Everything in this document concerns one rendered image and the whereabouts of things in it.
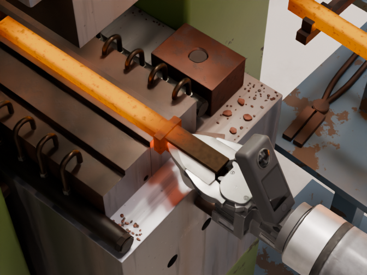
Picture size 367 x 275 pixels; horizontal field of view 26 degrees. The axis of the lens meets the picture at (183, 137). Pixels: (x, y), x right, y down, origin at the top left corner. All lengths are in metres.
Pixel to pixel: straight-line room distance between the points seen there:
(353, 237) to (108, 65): 0.44
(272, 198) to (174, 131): 0.17
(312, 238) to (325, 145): 0.50
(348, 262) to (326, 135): 0.53
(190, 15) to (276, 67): 1.22
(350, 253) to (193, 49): 0.42
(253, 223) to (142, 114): 0.21
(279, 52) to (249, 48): 0.97
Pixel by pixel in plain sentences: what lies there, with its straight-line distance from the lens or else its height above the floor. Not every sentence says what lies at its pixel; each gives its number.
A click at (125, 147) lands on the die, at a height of 0.99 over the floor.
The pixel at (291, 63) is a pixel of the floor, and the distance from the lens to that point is 2.53.
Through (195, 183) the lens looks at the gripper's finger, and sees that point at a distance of 1.04.
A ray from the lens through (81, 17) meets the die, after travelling 0.81.
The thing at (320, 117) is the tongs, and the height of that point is 0.71.
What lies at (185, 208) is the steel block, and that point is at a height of 0.88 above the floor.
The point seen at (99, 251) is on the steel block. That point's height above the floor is 0.90.
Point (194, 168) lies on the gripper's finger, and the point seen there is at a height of 1.01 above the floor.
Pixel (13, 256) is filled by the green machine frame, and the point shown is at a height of 0.76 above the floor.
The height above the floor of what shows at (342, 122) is 0.70.
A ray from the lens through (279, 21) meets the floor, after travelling 2.66.
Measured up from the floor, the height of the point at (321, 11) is 0.97.
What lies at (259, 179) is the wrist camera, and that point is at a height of 1.06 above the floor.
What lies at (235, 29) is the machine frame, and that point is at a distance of 1.49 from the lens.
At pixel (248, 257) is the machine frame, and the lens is 1.65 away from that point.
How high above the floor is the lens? 1.88
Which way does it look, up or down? 54 degrees down
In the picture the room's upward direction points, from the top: straight up
